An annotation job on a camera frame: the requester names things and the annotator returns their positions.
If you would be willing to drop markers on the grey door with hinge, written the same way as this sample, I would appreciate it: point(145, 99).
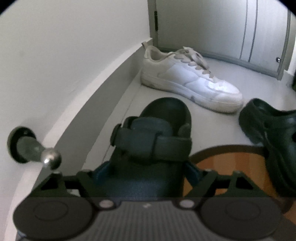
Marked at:
point(259, 35)

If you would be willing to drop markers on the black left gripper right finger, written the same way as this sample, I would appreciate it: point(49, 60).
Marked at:
point(204, 184)

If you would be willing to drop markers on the orange round floor mat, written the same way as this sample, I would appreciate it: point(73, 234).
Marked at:
point(239, 211)

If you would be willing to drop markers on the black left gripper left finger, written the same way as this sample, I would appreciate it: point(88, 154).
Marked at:
point(86, 182)

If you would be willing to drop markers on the white leather sneaker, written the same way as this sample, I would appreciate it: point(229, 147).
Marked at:
point(185, 72)

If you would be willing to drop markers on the black metal door stopper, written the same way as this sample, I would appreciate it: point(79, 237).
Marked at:
point(24, 147)

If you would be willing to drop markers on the dark navy clog shoe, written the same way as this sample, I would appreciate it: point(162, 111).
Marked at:
point(151, 155)

